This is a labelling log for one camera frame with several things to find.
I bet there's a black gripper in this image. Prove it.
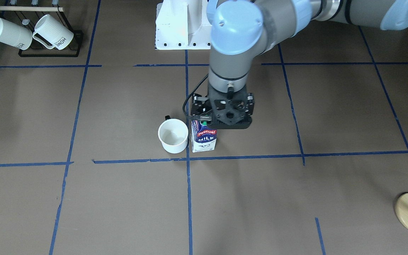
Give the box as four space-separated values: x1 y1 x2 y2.
191 93 255 123

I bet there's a white smiley mug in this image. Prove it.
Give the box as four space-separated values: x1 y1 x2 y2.
158 115 188 154

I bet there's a white mounting pillar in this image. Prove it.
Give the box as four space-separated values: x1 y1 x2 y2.
154 0 217 50

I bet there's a blue milk carton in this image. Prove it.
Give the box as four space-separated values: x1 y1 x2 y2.
191 120 217 152

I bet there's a black wire mug rack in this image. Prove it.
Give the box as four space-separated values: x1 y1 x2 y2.
0 0 84 57

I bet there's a white ribbed HOME mug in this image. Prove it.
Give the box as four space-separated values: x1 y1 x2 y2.
32 14 74 50

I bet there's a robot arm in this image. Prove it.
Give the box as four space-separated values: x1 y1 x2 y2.
183 0 408 129

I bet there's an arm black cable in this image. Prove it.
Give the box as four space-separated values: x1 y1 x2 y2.
183 73 211 119

